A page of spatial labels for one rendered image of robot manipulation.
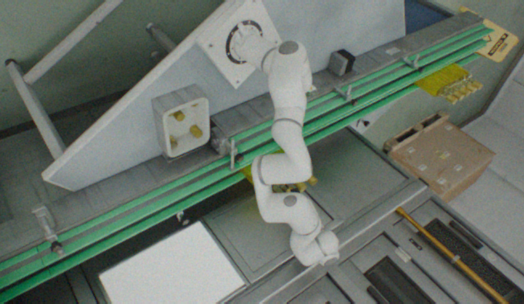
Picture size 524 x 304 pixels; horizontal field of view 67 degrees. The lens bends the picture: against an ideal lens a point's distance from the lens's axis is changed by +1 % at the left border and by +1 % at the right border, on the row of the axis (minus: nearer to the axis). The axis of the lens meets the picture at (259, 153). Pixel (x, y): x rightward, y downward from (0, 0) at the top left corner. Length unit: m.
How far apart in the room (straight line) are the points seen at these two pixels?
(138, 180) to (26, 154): 0.68
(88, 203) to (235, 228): 0.54
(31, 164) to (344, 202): 1.37
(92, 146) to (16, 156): 0.67
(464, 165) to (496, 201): 1.11
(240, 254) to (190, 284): 0.21
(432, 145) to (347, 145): 3.75
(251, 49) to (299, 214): 0.55
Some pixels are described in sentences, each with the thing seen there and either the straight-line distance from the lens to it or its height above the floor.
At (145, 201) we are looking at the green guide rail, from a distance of 1.47.
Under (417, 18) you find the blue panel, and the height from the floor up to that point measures 0.64.
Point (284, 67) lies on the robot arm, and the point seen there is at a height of 1.12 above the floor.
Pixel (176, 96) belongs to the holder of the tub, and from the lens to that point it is 1.40.
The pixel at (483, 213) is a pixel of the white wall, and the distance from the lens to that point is 6.33.
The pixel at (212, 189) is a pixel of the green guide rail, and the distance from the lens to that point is 1.57.
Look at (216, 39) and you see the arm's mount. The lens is 1.33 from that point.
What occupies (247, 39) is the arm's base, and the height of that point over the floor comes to 0.86.
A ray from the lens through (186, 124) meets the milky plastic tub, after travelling 1.52.
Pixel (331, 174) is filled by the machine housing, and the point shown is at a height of 1.09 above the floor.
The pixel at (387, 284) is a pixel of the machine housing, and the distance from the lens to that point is 1.64.
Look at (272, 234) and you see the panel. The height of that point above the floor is 1.20.
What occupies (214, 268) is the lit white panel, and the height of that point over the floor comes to 1.19.
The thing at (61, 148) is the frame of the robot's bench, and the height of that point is 0.64.
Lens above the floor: 1.77
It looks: 31 degrees down
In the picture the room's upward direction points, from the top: 136 degrees clockwise
